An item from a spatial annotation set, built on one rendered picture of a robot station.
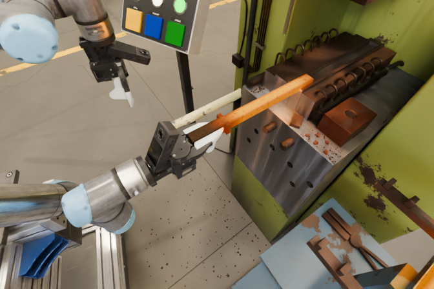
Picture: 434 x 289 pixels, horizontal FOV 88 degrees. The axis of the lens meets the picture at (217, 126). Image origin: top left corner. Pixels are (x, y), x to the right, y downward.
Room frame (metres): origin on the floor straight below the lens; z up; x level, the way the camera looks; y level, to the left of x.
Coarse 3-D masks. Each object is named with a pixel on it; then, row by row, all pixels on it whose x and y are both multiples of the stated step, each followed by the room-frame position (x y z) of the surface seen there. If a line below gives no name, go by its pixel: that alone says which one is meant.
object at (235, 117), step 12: (288, 84) 0.50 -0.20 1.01; (300, 84) 0.50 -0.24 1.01; (264, 96) 0.45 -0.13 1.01; (276, 96) 0.45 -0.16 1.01; (288, 96) 0.47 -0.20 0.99; (240, 108) 0.40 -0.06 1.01; (252, 108) 0.40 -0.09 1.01; (264, 108) 0.42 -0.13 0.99; (216, 120) 0.36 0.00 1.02; (228, 120) 0.36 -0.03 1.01; (240, 120) 0.37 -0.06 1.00; (192, 132) 0.32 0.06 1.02; (204, 132) 0.32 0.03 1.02; (228, 132) 0.34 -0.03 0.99; (192, 144) 0.30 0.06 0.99
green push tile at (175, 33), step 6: (168, 24) 0.80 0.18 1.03; (174, 24) 0.79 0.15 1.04; (180, 24) 0.78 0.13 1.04; (168, 30) 0.79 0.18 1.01; (174, 30) 0.78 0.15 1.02; (180, 30) 0.77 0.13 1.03; (168, 36) 0.78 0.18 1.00; (174, 36) 0.77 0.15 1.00; (180, 36) 0.76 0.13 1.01; (168, 42) 0.77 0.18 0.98; (174, 42) 0.76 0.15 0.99; (180, 42) 0.75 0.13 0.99
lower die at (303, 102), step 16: (320, 48) 0.73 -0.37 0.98; (336, 48) 0.71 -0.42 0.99; (352, 48) 0.69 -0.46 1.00; (384, 48) 0.71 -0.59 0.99; (288, 64) 0.63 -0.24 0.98; (304, 64) 0.62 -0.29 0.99; (320, 64) 0.61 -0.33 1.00; (352, 64) 0.62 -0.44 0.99; (368, 64) 0.62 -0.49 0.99; (384, 64) 0.65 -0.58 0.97; (272, 80) 0.58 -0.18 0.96; (288, 80) 0.54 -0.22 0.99; (320, 80) 0.53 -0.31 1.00; (352, 80) 0.54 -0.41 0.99; (304, 96) 0.47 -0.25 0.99; (320, 96) 0.47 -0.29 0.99; (304, 112) 0.46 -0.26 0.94
